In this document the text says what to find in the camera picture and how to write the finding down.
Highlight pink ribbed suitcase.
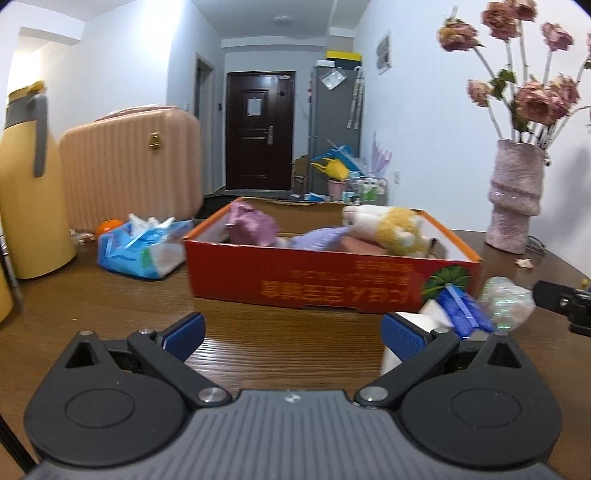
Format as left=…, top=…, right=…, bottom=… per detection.
left=59, top=105, right=206, bottom=232

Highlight white and yellow plush toy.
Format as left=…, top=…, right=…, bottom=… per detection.
left=342, top=204, right=437, bottom=257

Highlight bunch of dried pink roses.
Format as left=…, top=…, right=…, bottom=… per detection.
left=436, top=0, right=591, bottom=151

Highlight white wall panel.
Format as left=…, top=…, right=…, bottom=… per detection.
left=375, top=30, right=393, bottom=75

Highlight dark brown entrance door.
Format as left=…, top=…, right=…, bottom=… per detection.
left=225, top=71, right=296, bottom=192

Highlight pink sponge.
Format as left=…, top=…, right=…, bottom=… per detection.
left=342, top=237, right=393, bottom=256

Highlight lilac fuzzy cloth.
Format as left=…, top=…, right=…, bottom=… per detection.
left=291, top=226, right=349, bottom=251

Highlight iridescent soft packet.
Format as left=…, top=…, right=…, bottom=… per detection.
left=478, top=276, right=536, bottom=330

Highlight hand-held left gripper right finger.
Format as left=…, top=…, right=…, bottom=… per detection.
left=355, top=312, right=536, bottom=409

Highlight grey refrigerator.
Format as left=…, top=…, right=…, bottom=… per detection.
left=307, top=65, right=363, bottom=178

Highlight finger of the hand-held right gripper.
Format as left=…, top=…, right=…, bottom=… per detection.
left=532, top=279, right=591, bottom=337

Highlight yellow thermos jug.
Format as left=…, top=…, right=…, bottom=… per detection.
left=0, top=80, right=77, bottom=280

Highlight pink textured vase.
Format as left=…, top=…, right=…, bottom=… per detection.
left=485, top=139, right=548, bottom=254

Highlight blue and white tissue packet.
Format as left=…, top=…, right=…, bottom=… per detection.
left=381, top=285, right=498, bottom=376

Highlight metal wire storage cart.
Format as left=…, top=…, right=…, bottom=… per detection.
left=348, top=175, right=389, bottom=206

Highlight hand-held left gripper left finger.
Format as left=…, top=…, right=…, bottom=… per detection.
left=51, top=312, right=232, bottom=409

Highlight grey side door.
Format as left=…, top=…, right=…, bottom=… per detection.
left=195, top=53, right=215, bottom=197

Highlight purple satin cloth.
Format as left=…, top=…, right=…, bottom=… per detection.
left=226, top=202, right=280, bottom=247

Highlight blue plastic sheets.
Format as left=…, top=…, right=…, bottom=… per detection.
left=325, top=141, right=361, bottom=162

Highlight yellow and black box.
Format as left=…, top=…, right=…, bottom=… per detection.
left=325, top=50, right=363, bottom=68

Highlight blue plastic tissue pack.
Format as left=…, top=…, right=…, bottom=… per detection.
left=97, top=213, right=195, bottom=281

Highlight lilac wall decoration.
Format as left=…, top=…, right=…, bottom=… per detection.
left=372, top=131, right=393, bottom=174

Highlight red printed cardboard box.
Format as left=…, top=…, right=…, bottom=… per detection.
left=182, top=196, right=483, bottom=315

